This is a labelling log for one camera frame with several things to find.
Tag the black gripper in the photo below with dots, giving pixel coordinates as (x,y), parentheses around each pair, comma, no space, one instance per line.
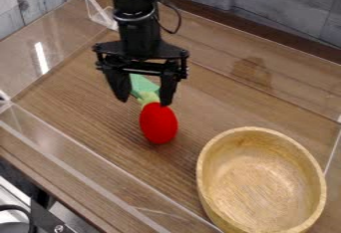
(118,64)

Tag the red toy fruit green stem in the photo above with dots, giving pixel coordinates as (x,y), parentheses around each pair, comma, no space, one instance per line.
(158,121)

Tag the wooden bowl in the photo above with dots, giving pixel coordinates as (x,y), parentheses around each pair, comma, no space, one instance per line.
(260,182)

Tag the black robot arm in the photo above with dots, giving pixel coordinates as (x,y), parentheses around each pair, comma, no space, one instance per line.
(141,53)

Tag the green rectangular block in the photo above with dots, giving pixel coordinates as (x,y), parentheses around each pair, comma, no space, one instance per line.
(142,85)

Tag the clear acrylic enclosure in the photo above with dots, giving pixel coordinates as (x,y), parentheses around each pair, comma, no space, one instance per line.
(74,138)

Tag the black metal bracket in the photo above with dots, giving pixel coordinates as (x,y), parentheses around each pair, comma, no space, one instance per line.
(45,219)

